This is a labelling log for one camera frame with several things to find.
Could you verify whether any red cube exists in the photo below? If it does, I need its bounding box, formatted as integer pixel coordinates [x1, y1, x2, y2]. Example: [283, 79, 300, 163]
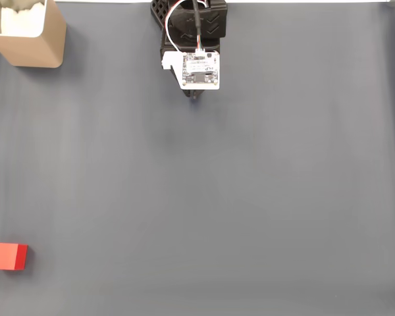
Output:
[0, 242, 29, 271]

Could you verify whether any beige box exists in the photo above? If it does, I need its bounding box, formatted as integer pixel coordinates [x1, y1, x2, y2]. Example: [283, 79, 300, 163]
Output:
[0, 0, 67, 69]

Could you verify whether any dark blue table mat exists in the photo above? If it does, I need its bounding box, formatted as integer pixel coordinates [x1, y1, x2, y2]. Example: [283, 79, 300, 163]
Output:
[0, 2, 395, 316]

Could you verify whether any white crumpled tissue paper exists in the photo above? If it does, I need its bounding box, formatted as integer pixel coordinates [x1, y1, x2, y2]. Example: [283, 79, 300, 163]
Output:
[0, 0, 47, 37]

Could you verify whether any black camera cable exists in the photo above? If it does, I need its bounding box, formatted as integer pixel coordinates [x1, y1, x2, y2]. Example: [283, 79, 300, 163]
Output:
[191, 0, 205, 52]

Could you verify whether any white camera circuit board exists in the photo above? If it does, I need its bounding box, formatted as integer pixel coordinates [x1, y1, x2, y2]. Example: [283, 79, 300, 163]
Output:
[161, 49, 221, 91]

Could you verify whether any red white black servo cable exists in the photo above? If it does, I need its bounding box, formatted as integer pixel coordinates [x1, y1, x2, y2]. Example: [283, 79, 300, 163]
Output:
[165, 0, 211, 55]

